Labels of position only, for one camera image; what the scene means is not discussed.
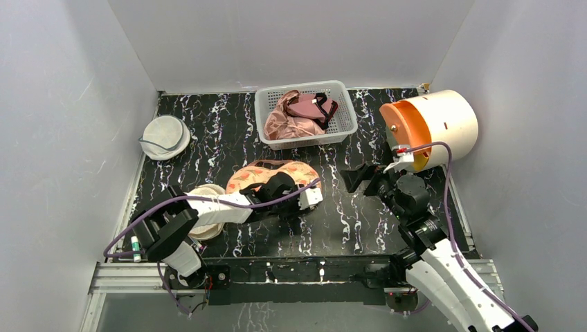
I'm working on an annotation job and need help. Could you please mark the round white mesh laundry bag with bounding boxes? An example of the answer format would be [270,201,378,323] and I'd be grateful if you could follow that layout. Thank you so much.
[138,115,191,161]

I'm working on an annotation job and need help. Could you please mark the white plastic basket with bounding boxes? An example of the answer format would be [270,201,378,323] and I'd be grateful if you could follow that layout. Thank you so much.
[254,80,358,150]

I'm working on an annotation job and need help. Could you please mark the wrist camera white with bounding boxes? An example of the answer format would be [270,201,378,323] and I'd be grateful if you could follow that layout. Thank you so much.
[383,145,415,173]
[298,187,323,211]

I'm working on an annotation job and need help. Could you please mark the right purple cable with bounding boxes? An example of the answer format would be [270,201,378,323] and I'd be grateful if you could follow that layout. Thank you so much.
[396,140,537,332]

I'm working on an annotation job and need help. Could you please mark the aluminium frame rail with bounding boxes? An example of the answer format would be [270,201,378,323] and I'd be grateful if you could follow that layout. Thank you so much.
[78,151,505,332]

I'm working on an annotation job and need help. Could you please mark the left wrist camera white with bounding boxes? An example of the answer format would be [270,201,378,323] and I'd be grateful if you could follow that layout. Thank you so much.
[298,187,323,211]

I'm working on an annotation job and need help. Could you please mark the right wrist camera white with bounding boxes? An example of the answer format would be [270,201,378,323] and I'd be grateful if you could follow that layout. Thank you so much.
[383,145,415,173]

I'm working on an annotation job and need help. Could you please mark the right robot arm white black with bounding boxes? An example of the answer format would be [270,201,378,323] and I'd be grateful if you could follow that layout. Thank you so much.
[341,164,539,331]

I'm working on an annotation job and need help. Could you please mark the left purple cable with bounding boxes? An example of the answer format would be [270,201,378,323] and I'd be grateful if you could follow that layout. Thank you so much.
[102,177,322,317]

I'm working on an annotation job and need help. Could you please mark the peach patterned mesh laundry bag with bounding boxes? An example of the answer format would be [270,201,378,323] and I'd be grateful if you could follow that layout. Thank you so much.
[226,160,318,194]

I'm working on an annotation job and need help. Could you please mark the pink satin garment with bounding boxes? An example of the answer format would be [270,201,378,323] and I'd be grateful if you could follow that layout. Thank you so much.
[264,90,326,140]

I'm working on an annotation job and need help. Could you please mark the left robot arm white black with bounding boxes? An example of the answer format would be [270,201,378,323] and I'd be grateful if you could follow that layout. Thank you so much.
[128,172,322,288]

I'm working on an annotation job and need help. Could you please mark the white orange toy washing drum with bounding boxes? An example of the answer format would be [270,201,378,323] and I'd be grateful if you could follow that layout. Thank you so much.
[379,90,479,160]

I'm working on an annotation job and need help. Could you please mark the small white green tube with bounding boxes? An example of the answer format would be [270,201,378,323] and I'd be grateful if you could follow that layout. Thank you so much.
[131,236,142,263]

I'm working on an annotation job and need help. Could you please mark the purple cable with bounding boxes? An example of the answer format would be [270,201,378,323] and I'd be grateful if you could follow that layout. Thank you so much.
[102,177,322,317]
[396,140,537,332]

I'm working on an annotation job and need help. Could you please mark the pink bra black trim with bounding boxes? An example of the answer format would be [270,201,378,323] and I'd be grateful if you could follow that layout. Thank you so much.
[286,93,338,130]

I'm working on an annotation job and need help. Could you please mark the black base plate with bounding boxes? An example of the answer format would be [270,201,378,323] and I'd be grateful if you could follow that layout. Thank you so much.
[210,255,418,310]

